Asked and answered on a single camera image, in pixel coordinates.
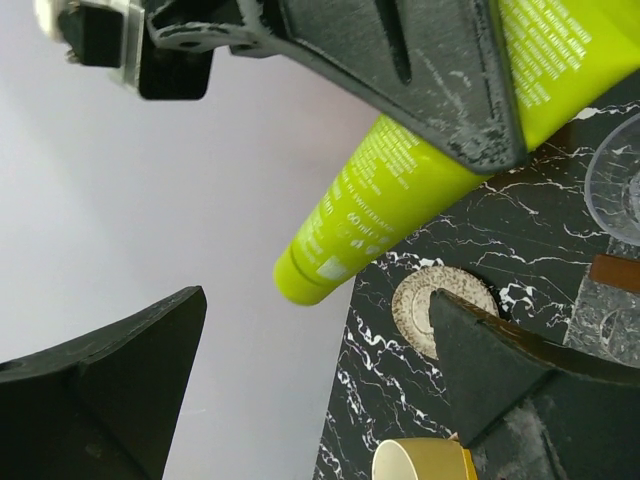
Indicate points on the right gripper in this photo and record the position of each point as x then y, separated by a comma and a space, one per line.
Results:
179, 40

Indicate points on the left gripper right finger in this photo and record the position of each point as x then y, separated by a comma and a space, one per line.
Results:
529, 408

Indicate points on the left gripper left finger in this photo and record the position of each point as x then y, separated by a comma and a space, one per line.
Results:
104, 405

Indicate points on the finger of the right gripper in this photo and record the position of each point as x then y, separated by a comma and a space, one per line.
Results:
438, 68

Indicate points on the clear toothbrush holder rack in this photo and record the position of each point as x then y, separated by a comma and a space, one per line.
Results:
605, 317

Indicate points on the green toothpaste tube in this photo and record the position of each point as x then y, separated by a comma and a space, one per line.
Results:
563, 55

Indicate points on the clear glass tumbler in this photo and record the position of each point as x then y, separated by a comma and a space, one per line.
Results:
611, 186

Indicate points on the yellow mug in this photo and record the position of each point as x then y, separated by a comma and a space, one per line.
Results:
422, 459

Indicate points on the speckled saucer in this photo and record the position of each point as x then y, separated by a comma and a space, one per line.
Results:
411, 302

